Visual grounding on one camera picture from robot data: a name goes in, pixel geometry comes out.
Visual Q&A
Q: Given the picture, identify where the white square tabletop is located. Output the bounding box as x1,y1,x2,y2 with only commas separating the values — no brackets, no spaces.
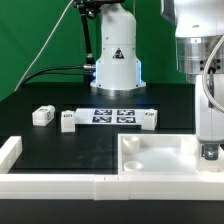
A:
118,134,224,174

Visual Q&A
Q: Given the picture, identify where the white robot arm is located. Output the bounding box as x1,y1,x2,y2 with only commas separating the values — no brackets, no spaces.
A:
91,0,224,161

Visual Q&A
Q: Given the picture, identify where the black cable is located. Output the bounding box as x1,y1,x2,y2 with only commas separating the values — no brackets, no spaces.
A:
23,64,98,86

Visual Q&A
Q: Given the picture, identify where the black camera stand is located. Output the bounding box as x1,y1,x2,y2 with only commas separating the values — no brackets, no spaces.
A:
72,0,125,64

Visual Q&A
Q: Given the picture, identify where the white cable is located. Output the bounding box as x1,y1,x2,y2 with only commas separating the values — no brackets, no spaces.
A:
14,0,75,92

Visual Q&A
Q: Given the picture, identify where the white marker tag sheet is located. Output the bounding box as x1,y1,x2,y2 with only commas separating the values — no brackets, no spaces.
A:
75,108,144,125

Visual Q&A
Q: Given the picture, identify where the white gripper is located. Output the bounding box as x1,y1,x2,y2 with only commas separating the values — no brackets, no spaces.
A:
195,74,224,161

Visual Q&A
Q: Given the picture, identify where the white U-shaped fence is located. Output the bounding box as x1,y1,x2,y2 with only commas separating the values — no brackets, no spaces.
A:
0,136,224,200

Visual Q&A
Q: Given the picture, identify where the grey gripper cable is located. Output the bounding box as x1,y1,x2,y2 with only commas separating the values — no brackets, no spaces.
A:
202,42,224,114

